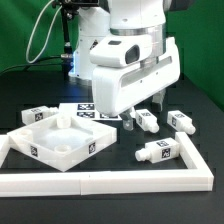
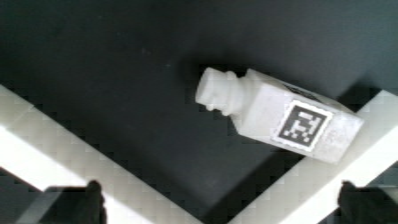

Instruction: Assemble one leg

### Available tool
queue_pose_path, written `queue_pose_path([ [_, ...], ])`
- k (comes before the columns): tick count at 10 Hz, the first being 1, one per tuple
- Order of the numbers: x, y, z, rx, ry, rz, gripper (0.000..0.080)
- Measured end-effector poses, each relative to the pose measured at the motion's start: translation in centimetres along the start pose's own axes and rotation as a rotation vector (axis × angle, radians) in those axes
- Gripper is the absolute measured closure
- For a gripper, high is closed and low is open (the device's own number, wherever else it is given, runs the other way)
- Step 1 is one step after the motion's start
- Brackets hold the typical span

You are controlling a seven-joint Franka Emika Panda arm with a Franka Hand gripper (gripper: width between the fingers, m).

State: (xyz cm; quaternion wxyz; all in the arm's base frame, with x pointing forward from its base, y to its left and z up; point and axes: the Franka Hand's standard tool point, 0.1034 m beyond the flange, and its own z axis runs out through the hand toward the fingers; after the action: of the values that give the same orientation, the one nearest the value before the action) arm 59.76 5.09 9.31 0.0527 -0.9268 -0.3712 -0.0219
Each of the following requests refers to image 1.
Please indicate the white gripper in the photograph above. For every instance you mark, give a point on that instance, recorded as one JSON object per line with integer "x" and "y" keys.
{"x": 116, "y": 90}

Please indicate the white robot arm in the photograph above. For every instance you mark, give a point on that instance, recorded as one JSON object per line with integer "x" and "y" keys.
{"x": 144, "y": 20}

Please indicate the paper sheet with AprilTags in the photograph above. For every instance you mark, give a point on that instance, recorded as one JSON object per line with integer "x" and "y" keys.
{"x": 85, "y": 110}

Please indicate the white U-shaped obstacle fence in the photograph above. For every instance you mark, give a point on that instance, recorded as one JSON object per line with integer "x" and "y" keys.
{"x": 196, "y": 177}

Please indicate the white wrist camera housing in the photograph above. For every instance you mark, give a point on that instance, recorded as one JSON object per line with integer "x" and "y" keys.
{"x": 115, "y": 51}

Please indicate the black camera stand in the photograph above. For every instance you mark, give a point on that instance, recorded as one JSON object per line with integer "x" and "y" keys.
{"x": 69, "y": 9}

